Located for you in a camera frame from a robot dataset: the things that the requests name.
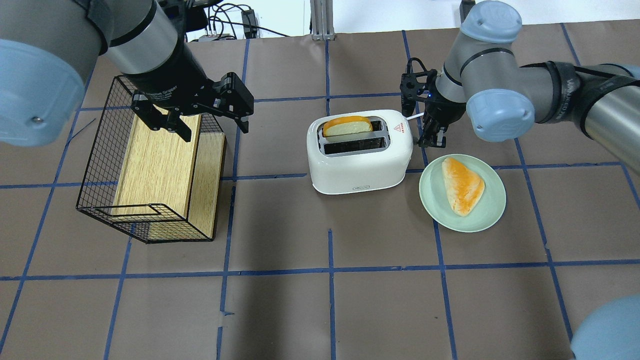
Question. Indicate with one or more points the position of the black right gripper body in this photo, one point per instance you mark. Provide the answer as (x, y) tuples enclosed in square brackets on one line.
[(441, 111)]

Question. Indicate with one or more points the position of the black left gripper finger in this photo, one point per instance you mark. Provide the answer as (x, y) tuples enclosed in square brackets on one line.
[(173, 123), (242, 123)]

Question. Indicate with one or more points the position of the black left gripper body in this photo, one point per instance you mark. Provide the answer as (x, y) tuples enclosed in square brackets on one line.
[(169, 74)]

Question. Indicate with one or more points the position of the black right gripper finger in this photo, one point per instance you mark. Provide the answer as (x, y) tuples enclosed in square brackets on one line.
[(440, 140), (426, 137)]

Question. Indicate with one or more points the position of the white two-slot toaster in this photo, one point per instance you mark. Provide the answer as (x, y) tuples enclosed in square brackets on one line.
[(363, 161)]

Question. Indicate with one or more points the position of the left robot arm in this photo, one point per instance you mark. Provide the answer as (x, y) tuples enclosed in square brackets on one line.
[(49, 48)]

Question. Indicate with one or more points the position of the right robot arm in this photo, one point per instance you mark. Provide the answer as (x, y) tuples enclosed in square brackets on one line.
[(480, 77)]

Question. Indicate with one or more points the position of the bread slice in toaster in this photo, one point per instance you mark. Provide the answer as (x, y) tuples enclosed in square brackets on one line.
[(347, 125)]

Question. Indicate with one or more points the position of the wooden board shelf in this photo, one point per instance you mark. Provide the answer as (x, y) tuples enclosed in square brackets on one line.
[(168, 188)]

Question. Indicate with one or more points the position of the light green plate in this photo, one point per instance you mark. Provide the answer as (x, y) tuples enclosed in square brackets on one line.
[(488, 211)]

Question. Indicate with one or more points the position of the triangular bread on plate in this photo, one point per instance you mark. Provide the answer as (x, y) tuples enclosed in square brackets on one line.
[(464, 188)]

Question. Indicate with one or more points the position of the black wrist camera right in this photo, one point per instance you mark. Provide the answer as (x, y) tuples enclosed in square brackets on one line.
[(416, 85)]

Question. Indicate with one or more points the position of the black wire basket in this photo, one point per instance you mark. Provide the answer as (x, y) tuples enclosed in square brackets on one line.
[(105, 161)]

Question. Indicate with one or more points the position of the aluminium frame post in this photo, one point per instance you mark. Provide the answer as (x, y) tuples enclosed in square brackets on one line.
[(322, 20)]

